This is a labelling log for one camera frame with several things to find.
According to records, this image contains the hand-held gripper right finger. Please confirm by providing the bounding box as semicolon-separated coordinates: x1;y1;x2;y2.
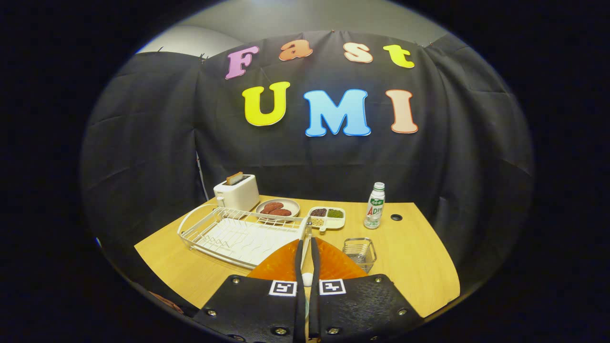
309;237;425;343

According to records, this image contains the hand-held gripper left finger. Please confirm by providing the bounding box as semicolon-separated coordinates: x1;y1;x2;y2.
193;238;305;343

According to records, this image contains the spoon with striped handle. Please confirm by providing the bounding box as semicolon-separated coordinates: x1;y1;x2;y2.
302;228;314;288

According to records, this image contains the metal wire basket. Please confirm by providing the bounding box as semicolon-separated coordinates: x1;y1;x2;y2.
343;237;377;273

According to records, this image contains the white wire dish rack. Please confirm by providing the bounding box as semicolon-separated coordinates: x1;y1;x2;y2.
177;204;313;270

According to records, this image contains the round dish with sausages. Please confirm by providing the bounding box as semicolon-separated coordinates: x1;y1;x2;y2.
255;198;301;221

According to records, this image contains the white divided tray with beans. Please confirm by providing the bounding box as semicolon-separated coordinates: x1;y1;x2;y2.
307;206;346;232

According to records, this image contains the white drink bottle green label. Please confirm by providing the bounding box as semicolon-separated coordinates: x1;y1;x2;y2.
364;182;386;230

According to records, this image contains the white toaster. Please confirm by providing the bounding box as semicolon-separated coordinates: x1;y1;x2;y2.
213;174;260;212

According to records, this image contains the black backdrop cloth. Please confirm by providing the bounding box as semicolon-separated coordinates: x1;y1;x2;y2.
80;30;534;305

